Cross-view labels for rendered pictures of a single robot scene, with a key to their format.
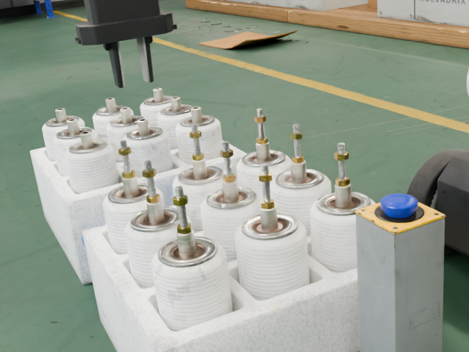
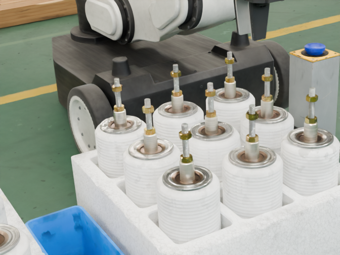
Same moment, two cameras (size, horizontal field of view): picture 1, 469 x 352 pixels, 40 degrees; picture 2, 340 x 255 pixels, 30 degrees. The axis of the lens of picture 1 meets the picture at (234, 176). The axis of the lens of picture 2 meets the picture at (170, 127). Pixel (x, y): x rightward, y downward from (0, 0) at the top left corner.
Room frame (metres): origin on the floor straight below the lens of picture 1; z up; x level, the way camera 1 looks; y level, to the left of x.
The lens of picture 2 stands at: (1.01, 0.99, 0.72)
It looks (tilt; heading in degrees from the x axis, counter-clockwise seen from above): 25 degrees down; 266
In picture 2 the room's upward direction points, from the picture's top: 4 degrees counter-clockwise
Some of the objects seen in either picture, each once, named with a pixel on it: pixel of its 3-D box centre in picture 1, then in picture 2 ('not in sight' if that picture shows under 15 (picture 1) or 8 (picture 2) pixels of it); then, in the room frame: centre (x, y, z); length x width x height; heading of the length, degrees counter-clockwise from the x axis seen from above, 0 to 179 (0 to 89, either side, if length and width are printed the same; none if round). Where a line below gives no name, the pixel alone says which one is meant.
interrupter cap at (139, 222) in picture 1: (156, 219); (252, 157); (0.83, 0.12, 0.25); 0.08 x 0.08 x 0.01
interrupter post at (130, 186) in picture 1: (130, 186); (186, 170); (0.93, 0.16, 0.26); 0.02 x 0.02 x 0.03
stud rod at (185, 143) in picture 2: (126, 163); (185, 147); (0.93, 0.16, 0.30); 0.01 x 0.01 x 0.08
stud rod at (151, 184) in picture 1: (151, 186); (252, 127); (0.83, 0.12, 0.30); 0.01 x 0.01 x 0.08
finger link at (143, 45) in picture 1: (148, 57); (242, 12); (0.84, 0.10, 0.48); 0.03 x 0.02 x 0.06; 21
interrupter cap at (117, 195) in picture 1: (132, 193); (187, 178); (0.93, 0.16, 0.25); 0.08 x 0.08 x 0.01
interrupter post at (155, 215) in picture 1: (155, 211); (252, 150); (0.83, 0.12, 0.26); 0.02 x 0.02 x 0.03
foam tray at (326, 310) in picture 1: (241, 292); (214, 211); (0.87, 0.01, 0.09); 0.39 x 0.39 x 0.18; 24
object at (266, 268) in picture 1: (275, 286); (266, 160); (0.77, -0.04, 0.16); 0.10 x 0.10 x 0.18
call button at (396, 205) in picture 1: (398, 207); (314, 50); (0.64, -0.18, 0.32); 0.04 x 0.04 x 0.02
